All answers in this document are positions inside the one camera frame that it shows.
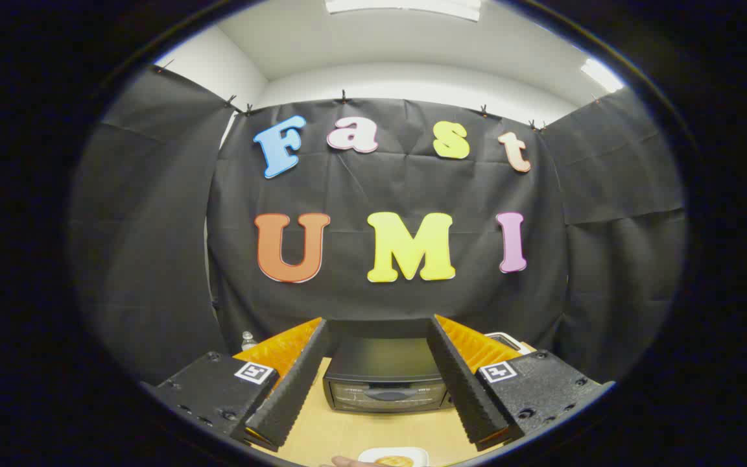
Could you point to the white toaster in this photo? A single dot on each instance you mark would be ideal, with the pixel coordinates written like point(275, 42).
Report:
point(506, 340)

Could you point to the long ceiling light panel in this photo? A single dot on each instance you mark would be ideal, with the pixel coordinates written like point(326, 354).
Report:
point(406, 6)

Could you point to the black toaster oven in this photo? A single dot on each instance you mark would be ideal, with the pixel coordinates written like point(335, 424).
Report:
point(383, 357)

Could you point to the black backdrop cloth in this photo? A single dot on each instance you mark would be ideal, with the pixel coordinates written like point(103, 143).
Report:
point(347, 188)

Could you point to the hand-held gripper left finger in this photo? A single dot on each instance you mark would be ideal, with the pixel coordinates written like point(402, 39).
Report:
point(289, 395)

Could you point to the golden bread bun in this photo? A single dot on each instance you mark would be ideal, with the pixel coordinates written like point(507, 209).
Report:
point(394, 462)

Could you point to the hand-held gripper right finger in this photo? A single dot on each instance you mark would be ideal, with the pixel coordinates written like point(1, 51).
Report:
point(467, 395)

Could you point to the small ceiling light panel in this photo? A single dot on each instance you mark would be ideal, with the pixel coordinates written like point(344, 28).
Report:
point(602, 74)

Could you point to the white square plate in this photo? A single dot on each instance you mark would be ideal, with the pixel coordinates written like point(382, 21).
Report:
point(367, 455)

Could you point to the green label water bottle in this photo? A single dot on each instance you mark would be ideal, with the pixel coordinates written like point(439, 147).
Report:
point(248, 340)

